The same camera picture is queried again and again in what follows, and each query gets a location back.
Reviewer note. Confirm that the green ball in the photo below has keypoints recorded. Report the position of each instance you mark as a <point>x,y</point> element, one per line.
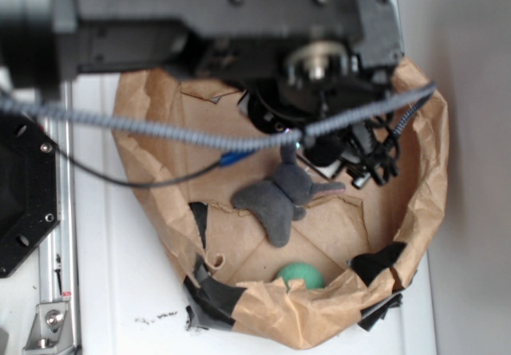
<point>311,276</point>

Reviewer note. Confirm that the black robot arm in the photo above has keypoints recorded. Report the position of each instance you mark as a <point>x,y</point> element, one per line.
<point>313,71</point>

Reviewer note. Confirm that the grey plush elephant toy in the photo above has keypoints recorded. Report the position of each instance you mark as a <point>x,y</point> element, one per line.
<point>280,199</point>

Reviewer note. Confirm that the brown paper bag basin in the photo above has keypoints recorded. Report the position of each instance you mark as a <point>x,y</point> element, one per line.
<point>366,244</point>

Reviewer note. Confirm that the aluminium extrusion rail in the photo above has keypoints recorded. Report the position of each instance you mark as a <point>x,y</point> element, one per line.
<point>57,258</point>

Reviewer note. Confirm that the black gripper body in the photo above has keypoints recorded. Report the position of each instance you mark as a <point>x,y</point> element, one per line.
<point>367,149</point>

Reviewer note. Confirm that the metal corner bracket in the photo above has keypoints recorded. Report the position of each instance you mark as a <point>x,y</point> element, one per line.
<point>51,332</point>

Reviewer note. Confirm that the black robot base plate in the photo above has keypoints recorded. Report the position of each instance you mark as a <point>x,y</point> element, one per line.
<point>29,210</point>

